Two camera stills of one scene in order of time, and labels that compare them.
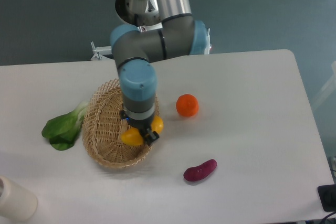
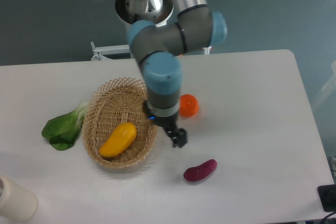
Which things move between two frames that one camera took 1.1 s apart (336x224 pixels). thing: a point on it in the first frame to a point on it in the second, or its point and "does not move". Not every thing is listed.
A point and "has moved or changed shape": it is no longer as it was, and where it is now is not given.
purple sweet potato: [197, 172] does not move
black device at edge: [327, 194] does not move
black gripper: [142, 126] to [169, 123]
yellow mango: [133, 136] has moved or changed shape
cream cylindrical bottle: [17, 202] does not move
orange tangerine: [187, 105] does not move
